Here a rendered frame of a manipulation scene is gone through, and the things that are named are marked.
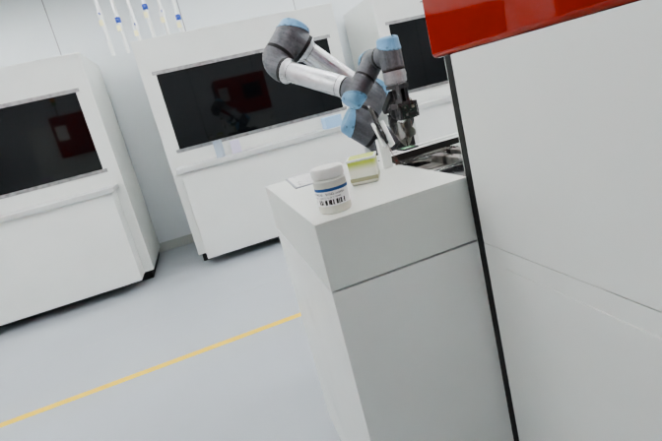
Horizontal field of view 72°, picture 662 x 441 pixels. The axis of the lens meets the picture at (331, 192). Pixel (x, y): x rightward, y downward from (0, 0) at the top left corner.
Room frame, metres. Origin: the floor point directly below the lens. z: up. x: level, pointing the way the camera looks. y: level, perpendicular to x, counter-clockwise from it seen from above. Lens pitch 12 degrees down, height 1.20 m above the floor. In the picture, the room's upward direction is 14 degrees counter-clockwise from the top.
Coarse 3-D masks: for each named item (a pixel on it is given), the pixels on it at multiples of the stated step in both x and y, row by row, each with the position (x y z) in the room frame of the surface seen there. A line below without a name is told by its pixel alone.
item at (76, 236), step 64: (64, 64) 3.87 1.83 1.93; (0, 128) 3.72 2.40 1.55; (64, 128) 3.83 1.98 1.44; (0, 192) 3.68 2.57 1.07; (64, 192) 3.79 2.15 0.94; (128, 192) 3.96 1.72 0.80; (0, 256) 3.45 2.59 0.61; (64, 256) 3.55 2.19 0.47; (128, 256) 3.66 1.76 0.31; (0, 320) 3.40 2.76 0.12
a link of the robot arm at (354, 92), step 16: (272, 48) 1.77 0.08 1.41; (272, 64) 1.74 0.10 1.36; (288, 64) 1.73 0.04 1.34; (288, 80) 1.73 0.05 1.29; (304, 80) 1.67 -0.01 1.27; (320, 80) 1.63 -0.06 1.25; (336, 80) 1.59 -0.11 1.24; (352, 80) 1.57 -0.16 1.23; (368, 80) 1.56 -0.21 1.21; (352, 96) 1.53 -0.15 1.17
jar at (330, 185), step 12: (312, 168) 0.95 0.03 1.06; (324, 168) 0.91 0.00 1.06; (336, 168) 0.91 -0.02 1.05; (324, 180) 0.91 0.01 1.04; (336, 180) 0.91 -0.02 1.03; (324, 192) 0.91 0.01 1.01; (336, 192) 0.90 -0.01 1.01; (348, 192) 0.92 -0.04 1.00; (324, 204) 0.91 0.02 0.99; (336, 204) 0.90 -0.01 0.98; (348, 204) 0.91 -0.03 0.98
